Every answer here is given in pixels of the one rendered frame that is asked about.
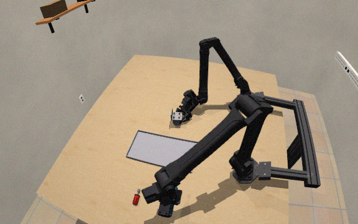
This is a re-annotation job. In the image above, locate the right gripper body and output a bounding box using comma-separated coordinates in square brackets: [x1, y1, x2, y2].
[179, 105, 192, 118]

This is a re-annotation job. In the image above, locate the grey metal bracket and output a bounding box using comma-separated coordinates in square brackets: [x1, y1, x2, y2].
[170, 108, 182, 121]

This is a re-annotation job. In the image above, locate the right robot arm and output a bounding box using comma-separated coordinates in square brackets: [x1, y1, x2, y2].
[181, 37, 251, 112]

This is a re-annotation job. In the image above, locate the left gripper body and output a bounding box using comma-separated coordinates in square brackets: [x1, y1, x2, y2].
[172, 189, 182, 205]

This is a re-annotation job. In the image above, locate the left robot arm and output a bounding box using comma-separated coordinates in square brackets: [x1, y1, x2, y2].
[141, 94, 273, 217]

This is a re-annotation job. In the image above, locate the red-handled nut driver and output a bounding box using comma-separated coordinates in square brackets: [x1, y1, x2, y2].
[132, 189, 140, 205]

